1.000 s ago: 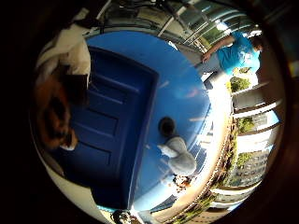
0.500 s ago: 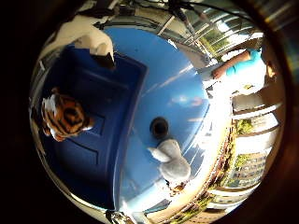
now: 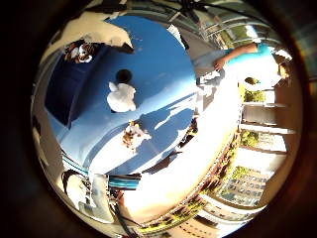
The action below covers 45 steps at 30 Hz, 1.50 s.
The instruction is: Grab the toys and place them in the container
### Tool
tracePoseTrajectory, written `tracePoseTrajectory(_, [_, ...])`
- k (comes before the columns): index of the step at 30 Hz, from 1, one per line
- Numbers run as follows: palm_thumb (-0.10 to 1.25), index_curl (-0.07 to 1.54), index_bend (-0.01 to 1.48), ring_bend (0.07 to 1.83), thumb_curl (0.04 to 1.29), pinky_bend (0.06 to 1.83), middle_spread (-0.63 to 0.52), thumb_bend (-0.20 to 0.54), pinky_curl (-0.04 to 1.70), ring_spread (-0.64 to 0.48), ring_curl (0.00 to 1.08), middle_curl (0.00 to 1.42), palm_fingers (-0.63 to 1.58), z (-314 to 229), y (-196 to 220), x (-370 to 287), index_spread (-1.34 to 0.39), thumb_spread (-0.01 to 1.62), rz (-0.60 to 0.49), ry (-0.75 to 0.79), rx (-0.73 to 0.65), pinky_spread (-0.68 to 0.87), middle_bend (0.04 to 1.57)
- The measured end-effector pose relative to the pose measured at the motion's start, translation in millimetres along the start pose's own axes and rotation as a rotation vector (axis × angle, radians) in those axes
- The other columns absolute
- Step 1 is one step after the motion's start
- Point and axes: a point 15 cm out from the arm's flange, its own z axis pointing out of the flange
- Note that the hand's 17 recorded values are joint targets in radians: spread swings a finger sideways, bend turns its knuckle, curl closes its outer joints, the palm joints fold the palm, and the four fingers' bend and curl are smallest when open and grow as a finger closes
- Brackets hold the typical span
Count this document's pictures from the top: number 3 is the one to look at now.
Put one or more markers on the brown white toy pile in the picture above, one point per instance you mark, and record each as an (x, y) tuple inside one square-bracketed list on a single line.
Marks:
[(81, 52)]

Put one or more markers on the white brown spotted plush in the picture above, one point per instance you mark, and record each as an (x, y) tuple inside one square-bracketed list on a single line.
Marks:
[(133, 135)]

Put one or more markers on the dark blue plastic container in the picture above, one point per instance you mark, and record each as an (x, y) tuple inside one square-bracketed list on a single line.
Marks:
[(71, 89)]

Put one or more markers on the white plush toy black head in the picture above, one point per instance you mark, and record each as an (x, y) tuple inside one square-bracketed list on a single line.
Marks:
[(122, 95)]

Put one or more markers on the blue striped band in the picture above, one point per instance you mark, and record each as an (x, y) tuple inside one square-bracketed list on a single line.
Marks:
[(124, 181)]

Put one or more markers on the person in blue shirt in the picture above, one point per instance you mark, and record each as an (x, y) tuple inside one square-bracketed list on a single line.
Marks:
[(256, 64)]

